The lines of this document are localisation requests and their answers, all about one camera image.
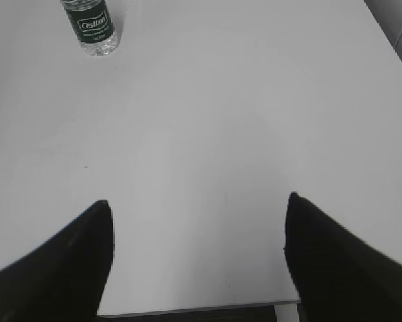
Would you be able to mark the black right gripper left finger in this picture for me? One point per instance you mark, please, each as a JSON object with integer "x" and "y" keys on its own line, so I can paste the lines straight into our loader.
{"x": 64, "y": 278}

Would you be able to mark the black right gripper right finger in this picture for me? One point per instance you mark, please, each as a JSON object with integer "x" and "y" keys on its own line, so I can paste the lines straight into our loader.
{"x": 338, "y": 276}

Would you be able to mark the table leg white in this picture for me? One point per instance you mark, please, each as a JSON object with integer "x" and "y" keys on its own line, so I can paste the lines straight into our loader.
{"x": 287, "y": 313}

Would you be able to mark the clear water bottle green label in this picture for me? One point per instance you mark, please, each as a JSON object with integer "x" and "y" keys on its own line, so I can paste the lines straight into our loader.
{"x": 93, "y": 26}

